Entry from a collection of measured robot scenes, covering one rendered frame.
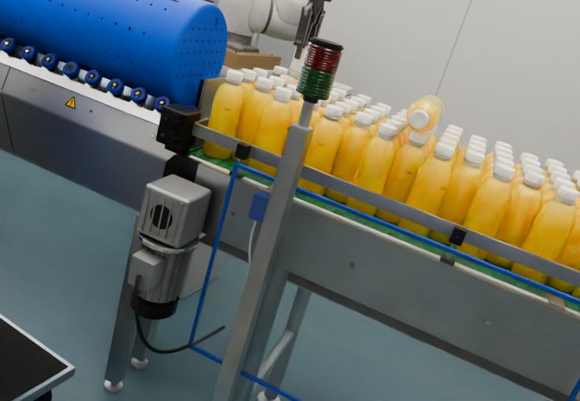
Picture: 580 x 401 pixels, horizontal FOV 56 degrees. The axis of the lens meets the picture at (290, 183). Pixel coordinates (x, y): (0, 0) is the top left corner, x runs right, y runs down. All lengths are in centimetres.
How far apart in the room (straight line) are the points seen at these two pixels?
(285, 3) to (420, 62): 212
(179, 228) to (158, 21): 53
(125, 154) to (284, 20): 92
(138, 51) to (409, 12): 296
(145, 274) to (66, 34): 69
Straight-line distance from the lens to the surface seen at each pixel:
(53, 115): 165
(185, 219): 119
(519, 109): 403
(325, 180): 119
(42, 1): 164
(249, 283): 114
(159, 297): 131
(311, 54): 98
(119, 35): 148
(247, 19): 213
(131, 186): 158
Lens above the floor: 133
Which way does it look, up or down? 19 degrees down
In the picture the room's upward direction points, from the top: 17 degrees clockwise
